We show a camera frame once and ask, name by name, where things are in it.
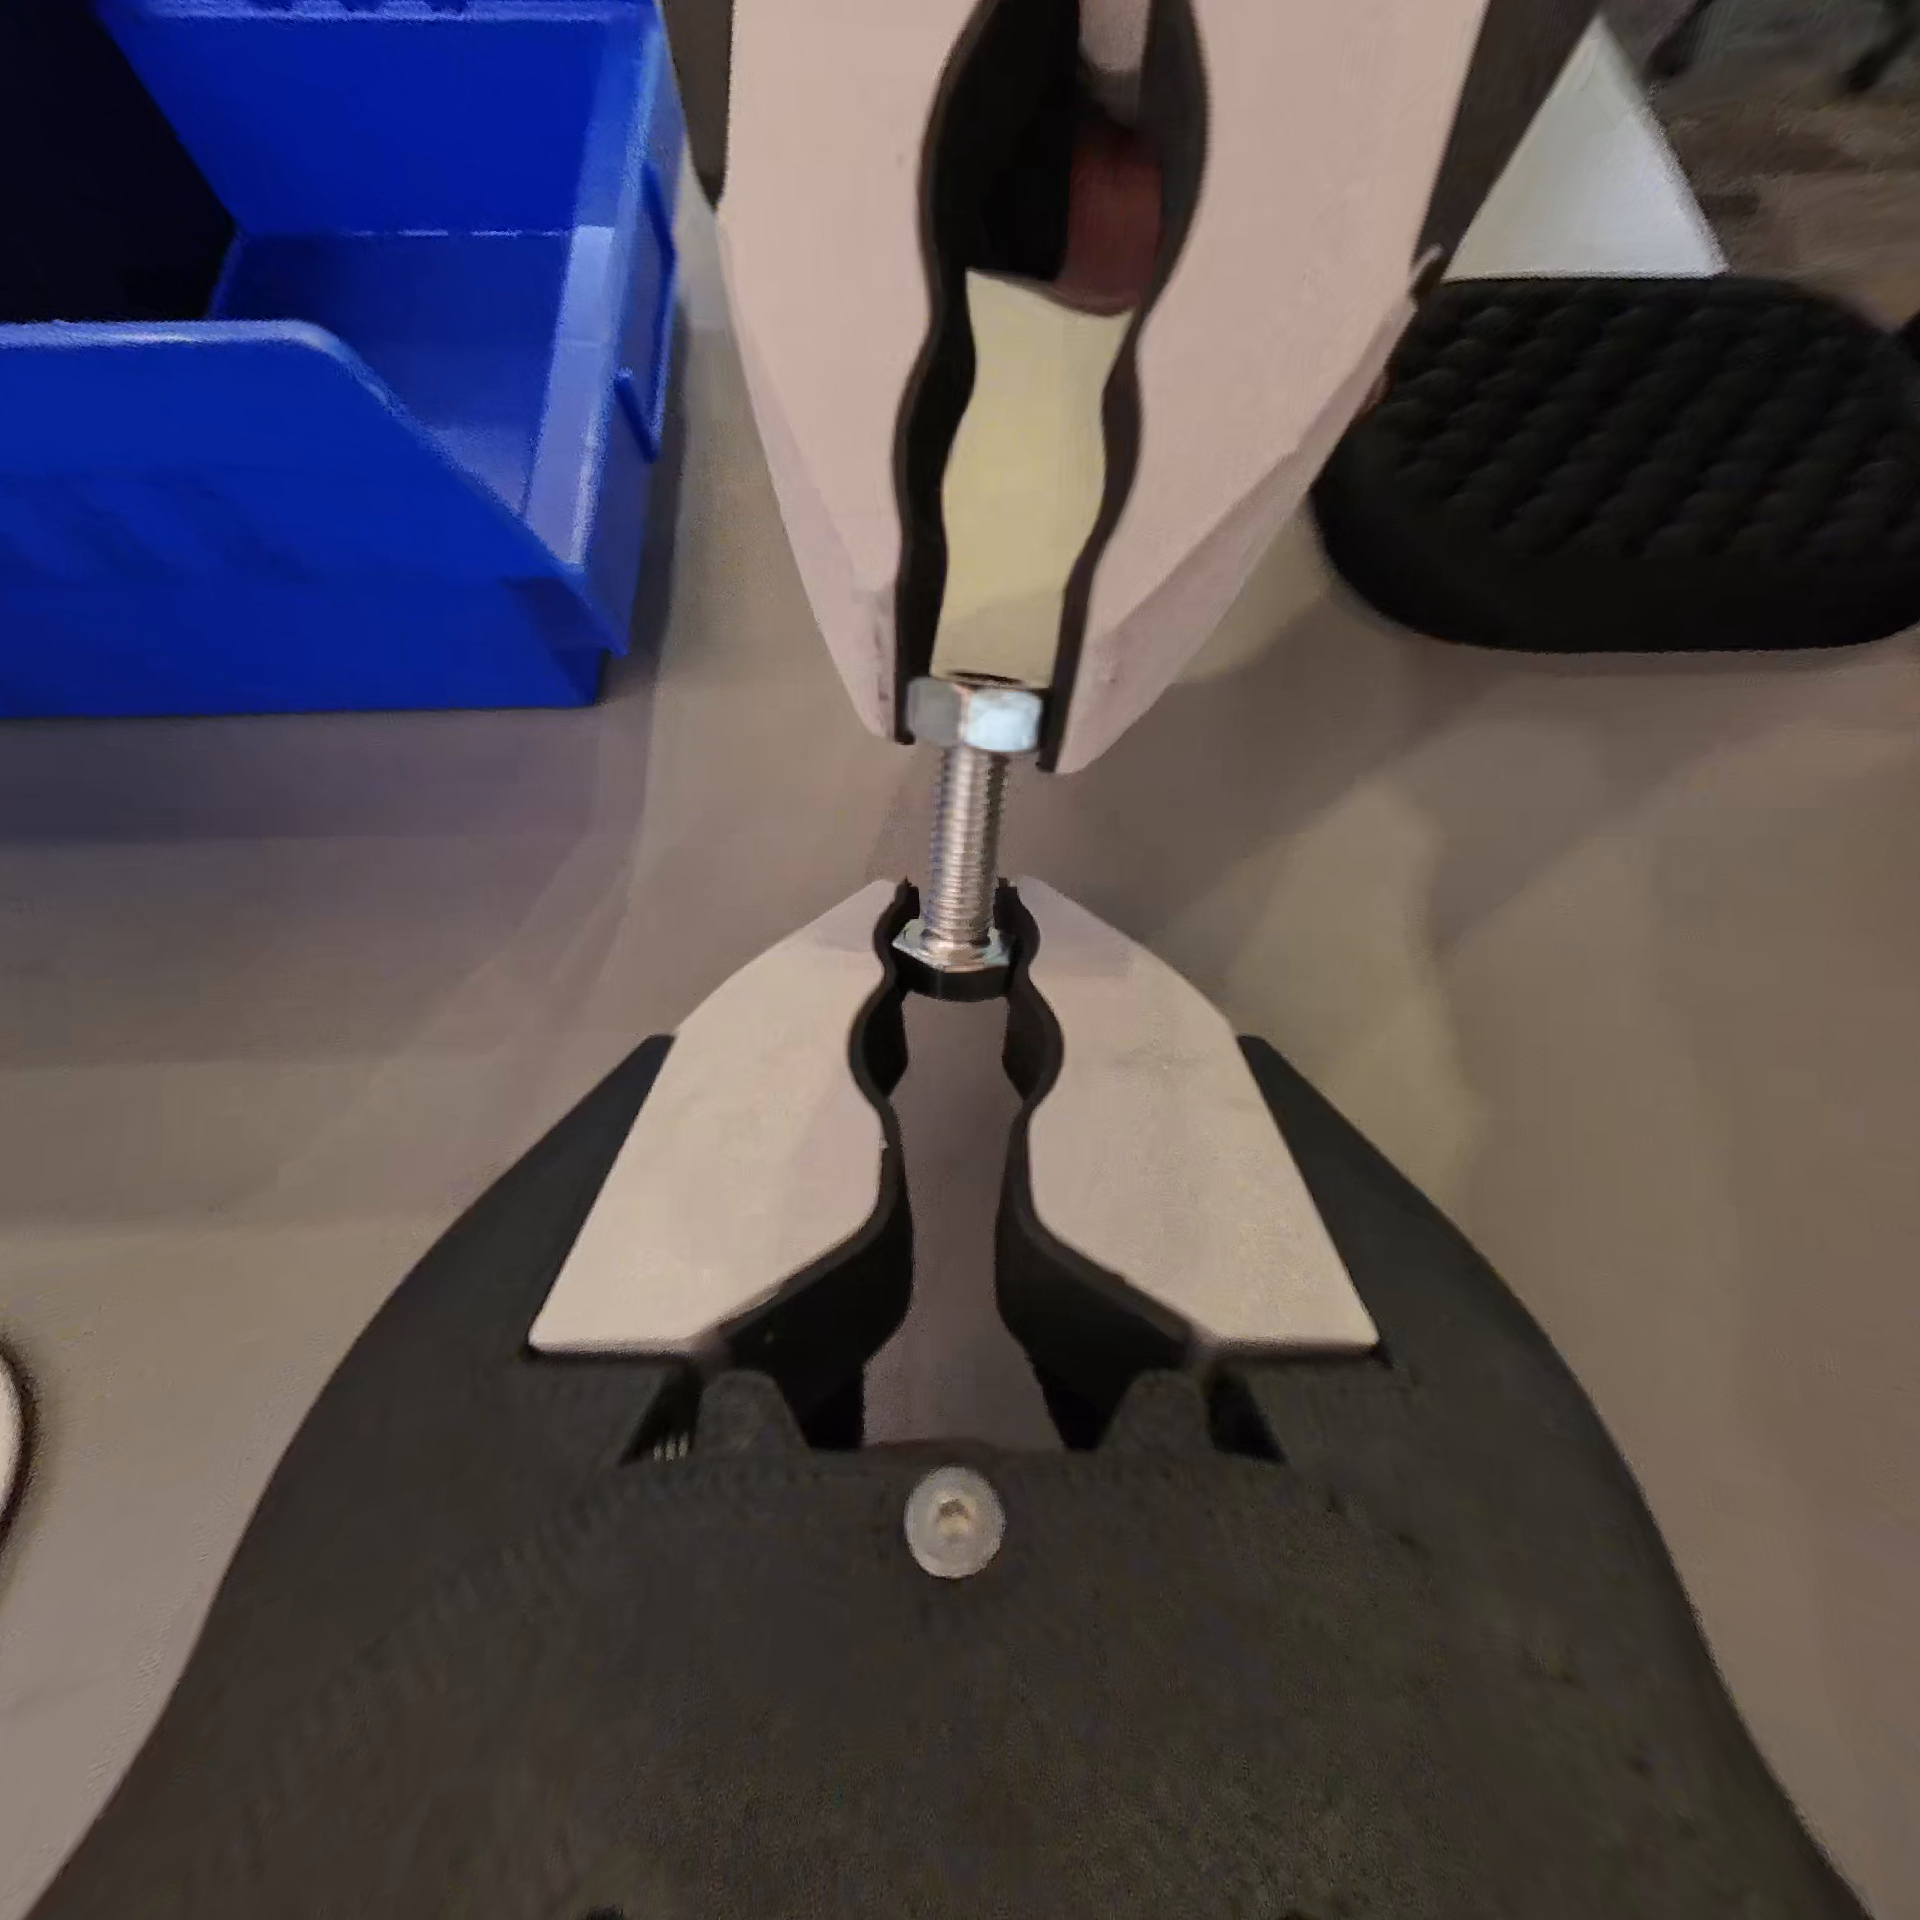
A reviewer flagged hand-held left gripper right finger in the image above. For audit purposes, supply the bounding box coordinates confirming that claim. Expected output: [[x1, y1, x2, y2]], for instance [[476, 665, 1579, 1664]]
[[994, 881, 1384, 1450]]

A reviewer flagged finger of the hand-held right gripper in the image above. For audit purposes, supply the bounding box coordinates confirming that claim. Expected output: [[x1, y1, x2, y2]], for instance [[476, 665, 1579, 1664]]
[[1050, 0, 1483, 777], [718, 0, 981, 747]]

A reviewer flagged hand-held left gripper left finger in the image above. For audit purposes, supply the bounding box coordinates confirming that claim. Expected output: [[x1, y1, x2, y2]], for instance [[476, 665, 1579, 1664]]
[[526, 881, 916, 1450]]

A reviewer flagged silver hex bolt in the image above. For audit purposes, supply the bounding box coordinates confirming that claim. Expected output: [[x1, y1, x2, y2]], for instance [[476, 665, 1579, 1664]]
[[891, 672, 1052, 977]]

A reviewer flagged silver hex nut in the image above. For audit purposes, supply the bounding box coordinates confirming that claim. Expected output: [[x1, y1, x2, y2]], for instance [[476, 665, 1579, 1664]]
[[902, 674, 1050, 752]]

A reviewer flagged person's right hand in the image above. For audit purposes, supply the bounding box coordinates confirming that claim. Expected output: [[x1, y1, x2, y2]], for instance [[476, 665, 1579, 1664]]
[[1067, 89, 1168, 313]]

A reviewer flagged black wrist rest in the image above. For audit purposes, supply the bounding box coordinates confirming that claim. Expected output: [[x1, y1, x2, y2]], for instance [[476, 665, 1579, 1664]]
[[1311, 277, 1920, 654]]

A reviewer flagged blue plastic bin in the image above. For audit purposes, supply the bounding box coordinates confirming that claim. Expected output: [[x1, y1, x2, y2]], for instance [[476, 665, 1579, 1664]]
[[0, 0, 683, 721]]

